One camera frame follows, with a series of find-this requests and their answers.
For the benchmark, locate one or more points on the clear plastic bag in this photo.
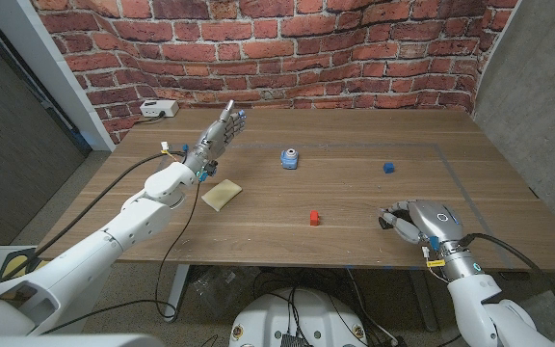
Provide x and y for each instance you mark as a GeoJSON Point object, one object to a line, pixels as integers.
{"type": "Point", "coordinates": [219, 289]}

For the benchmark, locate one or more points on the yellow sponge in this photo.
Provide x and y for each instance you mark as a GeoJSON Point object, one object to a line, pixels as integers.
{"type": "Point", "coordinates": [222, 194]}

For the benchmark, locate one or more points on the red block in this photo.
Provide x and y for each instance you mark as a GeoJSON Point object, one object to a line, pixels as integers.
{"type": "Point", "coordinates": [314, 218]}

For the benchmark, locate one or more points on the yellow and black floor pedal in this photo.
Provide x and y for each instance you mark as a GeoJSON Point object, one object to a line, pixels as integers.
{"type": "Point", "coordinates": [15, 265]}

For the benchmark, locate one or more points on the blue block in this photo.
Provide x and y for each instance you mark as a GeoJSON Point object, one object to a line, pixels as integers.
{"type": "Point", "coordinates": [388, 168]}

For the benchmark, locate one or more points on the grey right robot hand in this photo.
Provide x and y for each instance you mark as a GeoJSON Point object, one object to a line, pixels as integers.
{"type": "Point", "coordinates": [436, 221]}

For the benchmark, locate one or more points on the grey table leg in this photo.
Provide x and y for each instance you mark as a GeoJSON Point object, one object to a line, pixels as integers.
{"type": "Point", "coordinates": [177, 294]}
{"type": "Point", "coordinates": [423, 299]}

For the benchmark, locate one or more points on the red brick printed backdrop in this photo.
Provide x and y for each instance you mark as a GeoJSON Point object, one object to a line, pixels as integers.
{"type": "Point", "coordinates": [277, 58]}

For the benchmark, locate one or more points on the white door frame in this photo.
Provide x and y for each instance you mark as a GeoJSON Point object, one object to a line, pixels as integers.
{"type": "Point", "coordinates": [41, 62]}

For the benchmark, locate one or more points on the black stapler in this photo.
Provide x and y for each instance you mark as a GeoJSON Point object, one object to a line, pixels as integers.
{"type": "Point", "coordinates": [382, 223]}

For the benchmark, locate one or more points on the blue tape dispenser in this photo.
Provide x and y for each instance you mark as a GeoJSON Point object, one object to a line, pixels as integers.
{"type": "Point", "coordinates": [289, 159]}

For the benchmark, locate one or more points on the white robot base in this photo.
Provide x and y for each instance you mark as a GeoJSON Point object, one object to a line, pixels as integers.
{"type": "Point", "coordinates": [301, 313]}

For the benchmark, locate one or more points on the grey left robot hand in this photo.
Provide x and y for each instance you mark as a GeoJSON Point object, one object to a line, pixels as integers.
{"type": "Point", "coordinates": [215, 137]}

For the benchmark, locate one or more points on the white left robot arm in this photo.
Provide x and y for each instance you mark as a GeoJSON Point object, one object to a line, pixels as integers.
{"type": "Point", "coordinates": [104, 241]}

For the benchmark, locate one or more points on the white power strip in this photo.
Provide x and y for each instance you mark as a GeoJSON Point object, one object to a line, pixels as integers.
{"type": "Point", "coordinates": [158, 108]}

